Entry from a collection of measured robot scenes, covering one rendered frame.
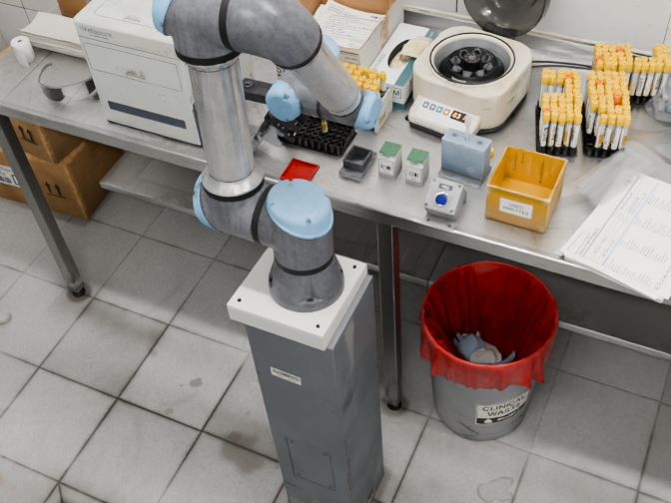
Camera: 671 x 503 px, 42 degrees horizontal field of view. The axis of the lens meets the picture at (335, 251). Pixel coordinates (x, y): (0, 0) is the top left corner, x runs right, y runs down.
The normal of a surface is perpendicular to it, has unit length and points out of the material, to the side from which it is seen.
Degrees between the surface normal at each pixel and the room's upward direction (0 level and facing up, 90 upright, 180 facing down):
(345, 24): 1
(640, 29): 90
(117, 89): 90
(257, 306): 5
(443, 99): 90
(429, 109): 25
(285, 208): 9
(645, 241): 1
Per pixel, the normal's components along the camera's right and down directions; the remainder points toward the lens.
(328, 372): -0.42, 0.70
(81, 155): 0.92, 0.19
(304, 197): 0.08, -0.67
